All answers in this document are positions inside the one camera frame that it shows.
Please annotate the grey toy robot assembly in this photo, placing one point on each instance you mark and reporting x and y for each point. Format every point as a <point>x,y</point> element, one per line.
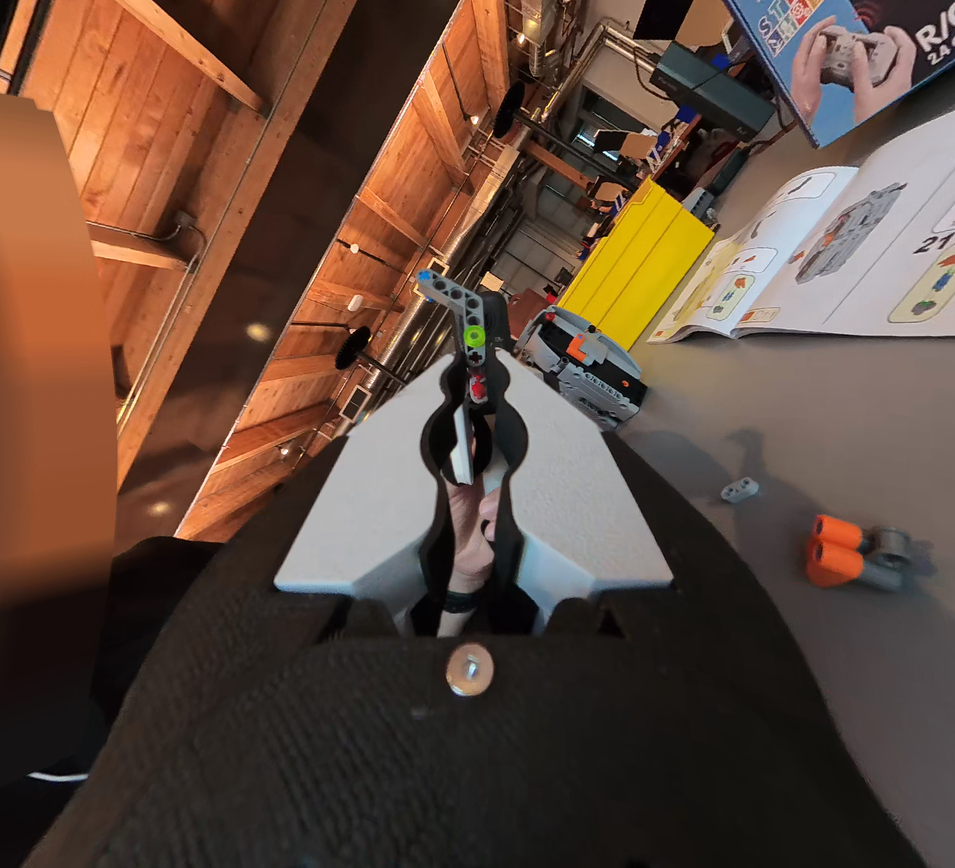
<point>589,375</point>

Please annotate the orange and grey toy piece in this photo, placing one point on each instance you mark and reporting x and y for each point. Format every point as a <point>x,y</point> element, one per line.
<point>832,554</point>

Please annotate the bent grey toy beam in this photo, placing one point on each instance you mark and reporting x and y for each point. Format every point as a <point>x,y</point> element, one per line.
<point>466,308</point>

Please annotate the black wristband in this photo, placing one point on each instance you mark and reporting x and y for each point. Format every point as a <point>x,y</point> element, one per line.
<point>459,603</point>

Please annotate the yellow plastic bin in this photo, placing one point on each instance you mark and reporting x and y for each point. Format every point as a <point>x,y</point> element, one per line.
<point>641,263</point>

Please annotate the open instruction booklet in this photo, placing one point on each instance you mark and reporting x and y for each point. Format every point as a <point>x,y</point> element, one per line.
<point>776,286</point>

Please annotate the grey toy device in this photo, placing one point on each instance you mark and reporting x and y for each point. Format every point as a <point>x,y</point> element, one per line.
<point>697,202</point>

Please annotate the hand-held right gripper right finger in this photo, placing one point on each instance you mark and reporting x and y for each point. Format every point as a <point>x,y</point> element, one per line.
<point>582,510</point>

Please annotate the dark green cabinet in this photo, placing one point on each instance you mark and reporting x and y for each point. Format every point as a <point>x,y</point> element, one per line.
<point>709,92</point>

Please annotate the black panel with cardboard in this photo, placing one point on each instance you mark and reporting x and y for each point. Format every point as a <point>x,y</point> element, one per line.
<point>664,14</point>

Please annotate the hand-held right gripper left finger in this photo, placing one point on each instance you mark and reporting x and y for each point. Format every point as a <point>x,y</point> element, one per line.
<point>358,510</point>

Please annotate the grey desk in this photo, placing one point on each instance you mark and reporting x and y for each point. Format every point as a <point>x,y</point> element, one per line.
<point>858,696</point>

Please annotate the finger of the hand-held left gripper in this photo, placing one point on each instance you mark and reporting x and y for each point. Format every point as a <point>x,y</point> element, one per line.
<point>462,446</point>

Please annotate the blue robot kit box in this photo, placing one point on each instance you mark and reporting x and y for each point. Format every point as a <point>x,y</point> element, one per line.
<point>821,2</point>

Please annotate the lime green toy bush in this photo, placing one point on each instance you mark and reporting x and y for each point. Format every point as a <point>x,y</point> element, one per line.
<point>474,337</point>

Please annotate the small grey connector piece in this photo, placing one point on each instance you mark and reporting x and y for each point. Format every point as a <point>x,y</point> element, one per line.
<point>740,490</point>

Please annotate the person's black shirt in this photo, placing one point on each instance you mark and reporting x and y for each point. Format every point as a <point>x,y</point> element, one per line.
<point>149,622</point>

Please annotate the person's left hand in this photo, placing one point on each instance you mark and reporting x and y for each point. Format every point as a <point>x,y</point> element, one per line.
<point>471,547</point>

